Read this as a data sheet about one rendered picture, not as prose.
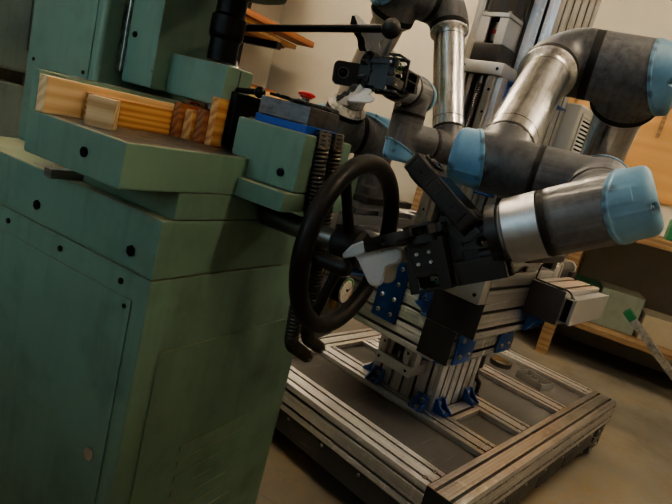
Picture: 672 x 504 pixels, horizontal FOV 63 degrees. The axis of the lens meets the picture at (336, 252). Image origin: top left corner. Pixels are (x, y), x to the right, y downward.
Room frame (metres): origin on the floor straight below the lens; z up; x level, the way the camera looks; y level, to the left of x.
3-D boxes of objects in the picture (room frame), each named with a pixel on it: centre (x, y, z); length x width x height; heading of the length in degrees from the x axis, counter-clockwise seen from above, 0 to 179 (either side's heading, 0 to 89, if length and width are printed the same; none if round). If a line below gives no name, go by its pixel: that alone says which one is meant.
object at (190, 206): (0.97, 0.23, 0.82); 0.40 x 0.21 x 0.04; 152
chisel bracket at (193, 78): (1.01, 0.30, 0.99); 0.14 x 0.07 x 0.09; 62
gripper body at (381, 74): (1.14, -0.01, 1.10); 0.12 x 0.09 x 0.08; 152
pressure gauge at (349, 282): (1.13, -0.03, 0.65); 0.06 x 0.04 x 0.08; 152
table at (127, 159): (0.95, 0.19, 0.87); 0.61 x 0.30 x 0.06; 152
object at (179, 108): (0.99, 0.27, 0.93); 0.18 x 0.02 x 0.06; 152
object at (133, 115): (1.06, 0.25, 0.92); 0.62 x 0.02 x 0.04; 152
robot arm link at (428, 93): (1.28, -0.08, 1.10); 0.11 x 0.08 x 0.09; 152
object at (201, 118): (0.99, 0.23, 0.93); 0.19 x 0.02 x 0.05; 152
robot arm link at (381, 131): (1.70, -0.03, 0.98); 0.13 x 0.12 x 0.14; 115
